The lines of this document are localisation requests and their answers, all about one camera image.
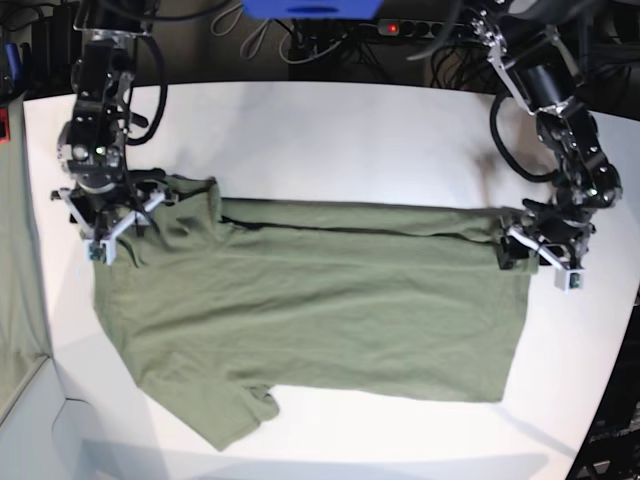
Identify white power strip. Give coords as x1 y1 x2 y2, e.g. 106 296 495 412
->
376 19 444 40

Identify green cloth at left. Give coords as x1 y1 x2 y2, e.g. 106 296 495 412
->
1 97 52 418

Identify green t-shirt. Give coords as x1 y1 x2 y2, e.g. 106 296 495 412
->
94 177 537 450

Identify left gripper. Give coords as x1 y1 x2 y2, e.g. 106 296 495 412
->
497 199 596 270

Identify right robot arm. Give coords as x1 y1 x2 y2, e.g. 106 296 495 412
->
51 1 171 262

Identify red device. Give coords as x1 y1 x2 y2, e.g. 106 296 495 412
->
0 107 10 144

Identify blue box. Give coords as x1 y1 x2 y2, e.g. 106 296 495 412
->
242 0 383 20

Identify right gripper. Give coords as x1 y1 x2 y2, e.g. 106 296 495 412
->
50 169 175 243

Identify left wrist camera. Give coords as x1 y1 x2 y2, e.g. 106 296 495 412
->
554 269 585 293

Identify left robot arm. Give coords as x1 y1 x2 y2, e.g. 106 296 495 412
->
467 1 623 271

